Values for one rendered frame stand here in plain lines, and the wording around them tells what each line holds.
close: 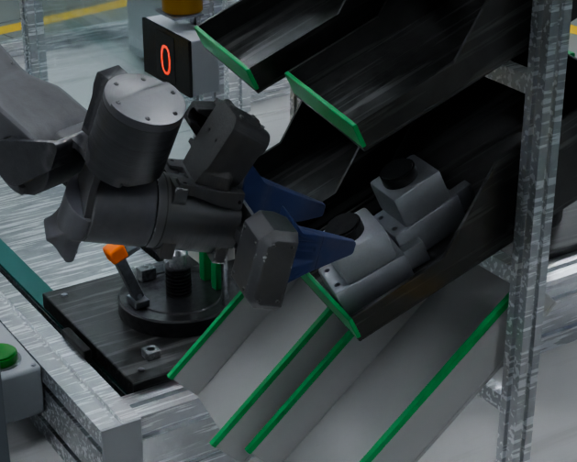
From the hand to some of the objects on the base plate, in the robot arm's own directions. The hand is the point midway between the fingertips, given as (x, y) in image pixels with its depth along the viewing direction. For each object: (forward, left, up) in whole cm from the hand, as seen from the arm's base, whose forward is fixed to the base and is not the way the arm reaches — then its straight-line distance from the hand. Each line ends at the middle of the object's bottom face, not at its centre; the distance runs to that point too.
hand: (297, 224), depth 103 cm
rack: (+16, +20, -42) cm, 49 cm away
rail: (-44, +56, -42) cm, 82 cm away
